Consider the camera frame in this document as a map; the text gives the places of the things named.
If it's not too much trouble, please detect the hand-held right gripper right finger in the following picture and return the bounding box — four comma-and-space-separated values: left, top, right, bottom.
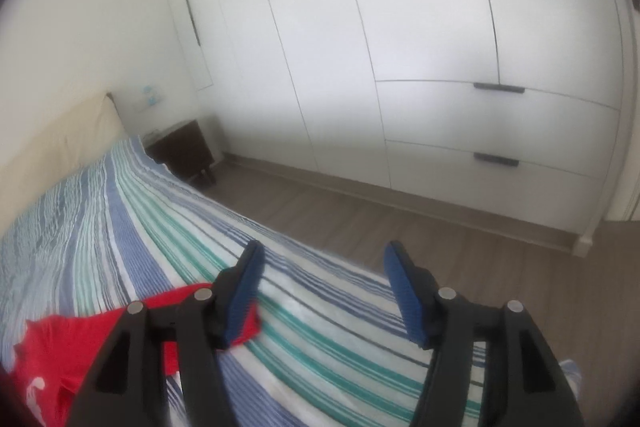
383, 242, 587, 427

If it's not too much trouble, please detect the white wardrobe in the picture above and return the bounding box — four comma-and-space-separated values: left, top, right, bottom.
156, 0, 636, 258

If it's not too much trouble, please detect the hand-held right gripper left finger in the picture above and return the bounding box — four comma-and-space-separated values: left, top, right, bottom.
68, 240, 266, 427

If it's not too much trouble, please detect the dark wooden nightstand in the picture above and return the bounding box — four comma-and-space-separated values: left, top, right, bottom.
144, 119, 218, 186

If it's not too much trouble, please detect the red garment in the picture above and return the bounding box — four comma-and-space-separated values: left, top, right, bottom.
11, 283, 262, 427

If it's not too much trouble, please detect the striped bed sheet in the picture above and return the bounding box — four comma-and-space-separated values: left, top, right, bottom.
0, 135, 583, 427

